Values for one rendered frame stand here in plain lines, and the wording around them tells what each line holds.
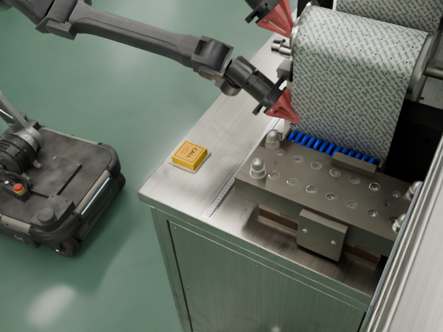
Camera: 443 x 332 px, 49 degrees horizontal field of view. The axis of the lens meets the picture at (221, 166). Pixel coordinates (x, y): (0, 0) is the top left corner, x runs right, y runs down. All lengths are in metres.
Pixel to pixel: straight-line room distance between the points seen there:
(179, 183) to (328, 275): 0.43
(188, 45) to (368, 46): 0.39
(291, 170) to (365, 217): 0.19
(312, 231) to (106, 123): 1.95
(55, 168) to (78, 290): 0.54
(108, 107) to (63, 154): 0.65
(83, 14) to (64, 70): 2.10
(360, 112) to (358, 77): 0.09
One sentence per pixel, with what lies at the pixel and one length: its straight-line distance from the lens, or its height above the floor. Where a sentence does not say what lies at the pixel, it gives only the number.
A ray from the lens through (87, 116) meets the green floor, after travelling 2.92.
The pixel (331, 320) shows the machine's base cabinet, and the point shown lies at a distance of 1.26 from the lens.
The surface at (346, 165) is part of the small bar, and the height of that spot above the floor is 1.04.
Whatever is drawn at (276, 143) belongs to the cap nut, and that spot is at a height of 1.04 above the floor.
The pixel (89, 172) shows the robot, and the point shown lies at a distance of 2.26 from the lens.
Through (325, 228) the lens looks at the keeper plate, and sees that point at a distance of 1.03.
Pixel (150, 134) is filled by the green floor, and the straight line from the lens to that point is 2.71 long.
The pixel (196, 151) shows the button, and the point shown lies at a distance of 1.29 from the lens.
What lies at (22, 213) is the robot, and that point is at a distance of 2.22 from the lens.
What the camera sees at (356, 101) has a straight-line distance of 1.07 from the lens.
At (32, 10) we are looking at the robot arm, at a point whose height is 1.25.
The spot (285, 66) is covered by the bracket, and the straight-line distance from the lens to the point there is 1.20.
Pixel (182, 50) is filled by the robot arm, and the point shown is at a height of 1.21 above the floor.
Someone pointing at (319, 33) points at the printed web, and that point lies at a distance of 1.03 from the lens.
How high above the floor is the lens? 1.85
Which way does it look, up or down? 48 degrees down
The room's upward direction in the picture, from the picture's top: 4 degrees counter-clockwise
